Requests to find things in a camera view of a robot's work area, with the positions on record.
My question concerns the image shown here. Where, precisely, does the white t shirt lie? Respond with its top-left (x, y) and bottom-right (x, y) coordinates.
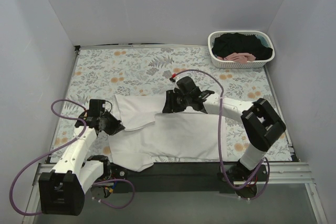
top-left (108, 94), bottom-right (228, 172)

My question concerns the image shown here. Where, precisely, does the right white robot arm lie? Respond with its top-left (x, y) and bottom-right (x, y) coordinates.
top-left (162, 77), bottom-right (286, 181)

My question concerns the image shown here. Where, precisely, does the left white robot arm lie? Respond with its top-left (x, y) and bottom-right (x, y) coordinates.
top-left (38, 99), bottom-right (124, 216)

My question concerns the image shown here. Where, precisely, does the floral table mat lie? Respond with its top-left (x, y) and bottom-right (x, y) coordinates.
top-left (50, 46), bottom-right (277, 163)

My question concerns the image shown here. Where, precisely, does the white plastic laundry basket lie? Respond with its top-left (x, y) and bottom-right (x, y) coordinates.
top-left (207, 30), bottom-right (275, 69)

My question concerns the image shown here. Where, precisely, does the black garment in basket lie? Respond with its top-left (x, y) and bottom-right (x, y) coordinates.
top-left (212, 33), bottom-right (273, 60)

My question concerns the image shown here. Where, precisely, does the pink garment in basket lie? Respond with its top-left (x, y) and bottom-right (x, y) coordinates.
top-left (216, 52), bottom-right (256, 64)

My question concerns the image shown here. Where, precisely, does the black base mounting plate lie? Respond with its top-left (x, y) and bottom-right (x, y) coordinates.
top-left (90, 162), bottom-right (269, 198)

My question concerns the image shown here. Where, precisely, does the blue garment in basket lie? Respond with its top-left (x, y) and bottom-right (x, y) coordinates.
top-left (257, 36), bottom-right (269, 47)

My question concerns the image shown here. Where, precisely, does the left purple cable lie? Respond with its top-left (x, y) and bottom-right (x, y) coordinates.
top-left (9, 99), bottom-right (135, 216)

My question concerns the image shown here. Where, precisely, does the purple cable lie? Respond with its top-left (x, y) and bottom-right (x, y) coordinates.
top-left (9, 99), bottom-right (135, 216)
top-left (170, 69), bottom-right (271, 200)

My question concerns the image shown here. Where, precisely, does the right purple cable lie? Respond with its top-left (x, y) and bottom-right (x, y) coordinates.
top-left (170, 69), bottom-right (271, 200)

